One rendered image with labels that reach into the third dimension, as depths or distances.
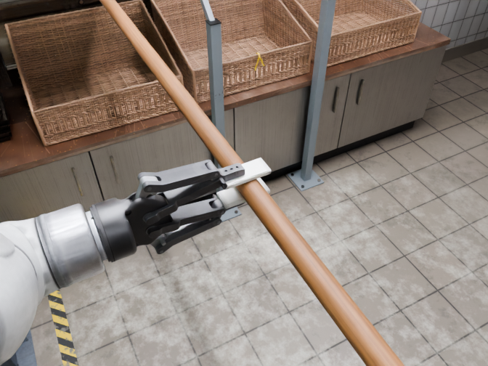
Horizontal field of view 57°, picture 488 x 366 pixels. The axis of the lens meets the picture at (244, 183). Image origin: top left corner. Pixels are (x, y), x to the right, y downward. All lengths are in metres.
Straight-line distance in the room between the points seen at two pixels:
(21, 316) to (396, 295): 1.75
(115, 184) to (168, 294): 0.50
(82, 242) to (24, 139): 1.35
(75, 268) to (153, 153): 1.34
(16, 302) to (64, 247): 0.17
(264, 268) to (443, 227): 0.88
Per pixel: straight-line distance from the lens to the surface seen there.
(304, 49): 2.01
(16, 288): 0.39
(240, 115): 1.93
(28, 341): 1.98
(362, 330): 0.49
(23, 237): 0.54
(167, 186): 0.55
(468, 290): 2.14
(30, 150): 1.80
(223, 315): 1.87
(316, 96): 2.04
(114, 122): 1.79
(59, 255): 0.54
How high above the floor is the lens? 1.62
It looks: 44 degrees down
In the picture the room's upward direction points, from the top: straight up
